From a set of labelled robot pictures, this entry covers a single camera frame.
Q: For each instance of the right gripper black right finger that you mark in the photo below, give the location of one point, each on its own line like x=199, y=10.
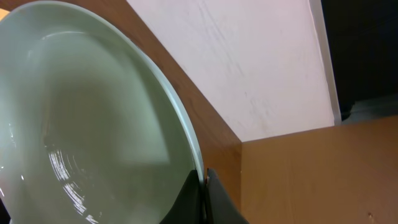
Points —
x=220, y=208

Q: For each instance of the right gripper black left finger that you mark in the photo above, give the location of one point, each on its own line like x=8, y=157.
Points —
x=187, y=206

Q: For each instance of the light blue plate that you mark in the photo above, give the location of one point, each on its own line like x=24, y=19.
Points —
x=91, y=130

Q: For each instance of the yellow plate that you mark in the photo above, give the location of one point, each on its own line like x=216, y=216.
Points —
x=3, y=14

